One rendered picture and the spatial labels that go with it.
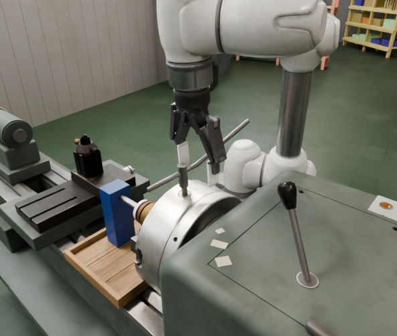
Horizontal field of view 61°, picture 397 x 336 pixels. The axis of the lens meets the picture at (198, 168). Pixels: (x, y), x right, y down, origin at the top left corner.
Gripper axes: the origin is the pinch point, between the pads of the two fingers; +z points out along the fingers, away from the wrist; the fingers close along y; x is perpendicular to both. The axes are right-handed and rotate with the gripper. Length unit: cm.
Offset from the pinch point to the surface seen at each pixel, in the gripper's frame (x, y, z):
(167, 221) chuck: 11.2, -1.0, 8.8
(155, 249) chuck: 16.3, -1.9, 13.6
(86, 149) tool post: 4, 61, 17
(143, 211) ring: 7.8, 17.2, 19.0
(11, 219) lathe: 36, 68, 36
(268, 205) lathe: -6.0, -16.5, 5.5
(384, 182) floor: -256, 32, 159
